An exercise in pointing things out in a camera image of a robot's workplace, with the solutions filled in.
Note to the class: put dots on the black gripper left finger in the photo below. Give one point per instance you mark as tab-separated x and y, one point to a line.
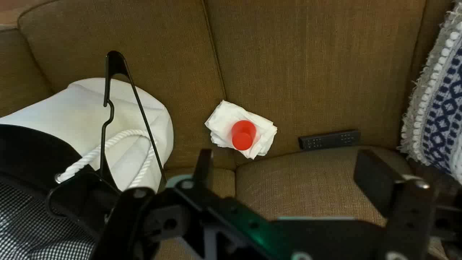
159	221

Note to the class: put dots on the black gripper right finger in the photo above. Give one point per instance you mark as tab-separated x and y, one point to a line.
409	217

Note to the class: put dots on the brown fabric sofa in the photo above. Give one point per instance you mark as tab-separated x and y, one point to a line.
312	58

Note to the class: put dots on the blue white fringed blanket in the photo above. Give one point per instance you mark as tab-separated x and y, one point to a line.
441	110

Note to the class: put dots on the black remote control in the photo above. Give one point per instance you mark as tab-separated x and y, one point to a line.
330	139

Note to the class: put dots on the red plastic cap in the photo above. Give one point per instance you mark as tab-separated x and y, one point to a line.
243	133

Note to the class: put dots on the black mesh fabric bag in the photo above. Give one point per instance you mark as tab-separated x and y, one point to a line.
29	221

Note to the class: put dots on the black clothes hanger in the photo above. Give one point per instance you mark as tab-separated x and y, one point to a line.
116	59

